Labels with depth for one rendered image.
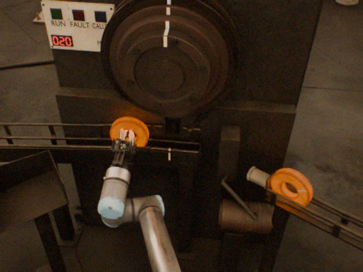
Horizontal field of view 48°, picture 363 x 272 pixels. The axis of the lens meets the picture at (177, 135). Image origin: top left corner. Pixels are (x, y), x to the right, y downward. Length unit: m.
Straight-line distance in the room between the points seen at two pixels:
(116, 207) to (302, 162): 1.57
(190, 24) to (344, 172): 1.74
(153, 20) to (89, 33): 0.34
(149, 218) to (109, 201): 0.16
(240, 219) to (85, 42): 0.91
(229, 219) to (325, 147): 1.36
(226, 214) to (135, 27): 0.82
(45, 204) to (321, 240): 1.43
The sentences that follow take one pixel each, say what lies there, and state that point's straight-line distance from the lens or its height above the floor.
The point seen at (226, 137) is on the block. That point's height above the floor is 0.80.
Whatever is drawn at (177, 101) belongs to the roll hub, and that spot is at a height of 1.02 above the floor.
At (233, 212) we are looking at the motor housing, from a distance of 1.67.
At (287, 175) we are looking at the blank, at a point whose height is 0.77.
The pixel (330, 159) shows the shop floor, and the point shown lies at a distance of 2.79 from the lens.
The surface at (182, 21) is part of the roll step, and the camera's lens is 1.27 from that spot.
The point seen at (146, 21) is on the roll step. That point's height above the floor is 1.27.
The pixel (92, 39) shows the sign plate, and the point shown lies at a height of 1.11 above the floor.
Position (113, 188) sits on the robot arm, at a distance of 1.45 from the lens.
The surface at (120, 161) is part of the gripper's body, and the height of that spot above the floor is 0.78.
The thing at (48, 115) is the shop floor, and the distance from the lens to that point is 3.07.
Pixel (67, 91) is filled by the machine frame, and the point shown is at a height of 0.87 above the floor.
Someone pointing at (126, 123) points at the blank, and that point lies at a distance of 1.60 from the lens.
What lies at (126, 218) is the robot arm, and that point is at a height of 0.59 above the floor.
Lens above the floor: 1.82
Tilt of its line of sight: 41 degrees down
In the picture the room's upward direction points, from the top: 1 degrees clockwise
